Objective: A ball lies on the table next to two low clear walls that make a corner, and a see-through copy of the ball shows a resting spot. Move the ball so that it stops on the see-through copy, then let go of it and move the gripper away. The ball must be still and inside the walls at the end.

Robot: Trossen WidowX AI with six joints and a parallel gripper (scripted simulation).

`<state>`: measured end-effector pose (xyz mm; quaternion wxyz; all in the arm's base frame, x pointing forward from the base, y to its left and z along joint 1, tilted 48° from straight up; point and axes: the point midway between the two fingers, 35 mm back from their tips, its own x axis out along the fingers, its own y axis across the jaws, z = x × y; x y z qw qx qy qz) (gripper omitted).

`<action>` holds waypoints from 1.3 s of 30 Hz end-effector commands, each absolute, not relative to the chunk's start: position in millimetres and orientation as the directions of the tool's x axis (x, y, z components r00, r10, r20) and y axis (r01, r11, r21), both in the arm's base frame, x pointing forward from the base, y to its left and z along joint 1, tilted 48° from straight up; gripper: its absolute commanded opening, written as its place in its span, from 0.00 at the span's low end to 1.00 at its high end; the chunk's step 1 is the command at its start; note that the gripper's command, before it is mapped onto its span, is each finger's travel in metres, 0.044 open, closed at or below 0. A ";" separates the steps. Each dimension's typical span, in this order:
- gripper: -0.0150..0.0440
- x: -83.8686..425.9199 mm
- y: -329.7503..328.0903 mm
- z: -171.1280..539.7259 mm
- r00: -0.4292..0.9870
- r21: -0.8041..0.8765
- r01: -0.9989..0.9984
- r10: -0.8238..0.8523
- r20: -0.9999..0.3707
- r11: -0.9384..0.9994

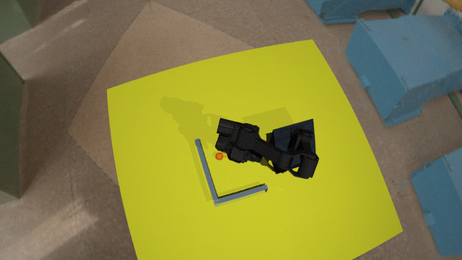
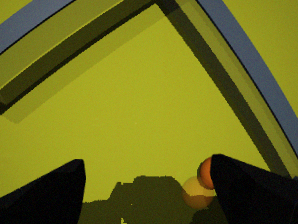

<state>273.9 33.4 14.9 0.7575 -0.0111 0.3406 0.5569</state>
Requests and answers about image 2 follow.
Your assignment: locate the dark brown ball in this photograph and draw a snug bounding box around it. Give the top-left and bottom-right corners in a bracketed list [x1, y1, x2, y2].
[200, 156, 214, 189]

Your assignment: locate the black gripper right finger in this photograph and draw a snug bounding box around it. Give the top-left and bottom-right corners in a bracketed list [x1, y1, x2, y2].
[210, 153, 298, 224]

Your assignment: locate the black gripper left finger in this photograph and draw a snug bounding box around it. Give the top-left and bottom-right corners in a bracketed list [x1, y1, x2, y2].
[0, 159, 86, 224]

